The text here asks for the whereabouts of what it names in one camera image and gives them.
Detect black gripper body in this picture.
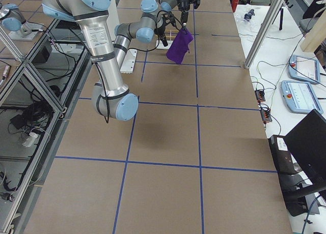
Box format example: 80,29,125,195
177,0,190,11

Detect purple towel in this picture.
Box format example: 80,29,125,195
166,29,194,65

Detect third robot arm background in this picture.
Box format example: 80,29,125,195
1,4,43,41

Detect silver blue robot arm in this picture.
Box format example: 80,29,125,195
42,0,138,121
114,0,199,67

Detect white towel rack base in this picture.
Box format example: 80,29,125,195
155,38,176,50

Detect black tripod leg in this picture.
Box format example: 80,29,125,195
279,8,284,31

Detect orange black electronics box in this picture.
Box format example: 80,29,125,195
255,90,265,104
260,109,273,124

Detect light blue teach pendant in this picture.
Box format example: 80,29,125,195
288,55,320,84
281,80,323,114

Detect brown paper table cover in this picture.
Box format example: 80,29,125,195
24,0,292,233

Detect black computer box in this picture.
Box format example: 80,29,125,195
268,135,303,176

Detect black monitor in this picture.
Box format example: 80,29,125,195
284,109,325,183

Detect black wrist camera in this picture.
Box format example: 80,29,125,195
189,0,201,9

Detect aluminium frame post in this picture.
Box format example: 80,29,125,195
244,0,284,69

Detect aluminium frame rack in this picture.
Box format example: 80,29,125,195
1,14,91,233

